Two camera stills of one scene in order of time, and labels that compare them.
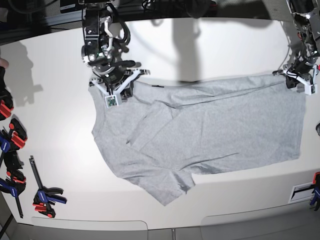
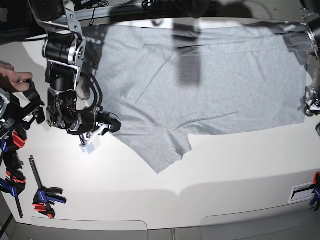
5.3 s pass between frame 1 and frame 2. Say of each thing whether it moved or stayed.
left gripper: moved
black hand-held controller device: moved
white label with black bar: stayed
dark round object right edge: stayed
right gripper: moved
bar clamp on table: stayed
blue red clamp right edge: stayed
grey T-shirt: moved
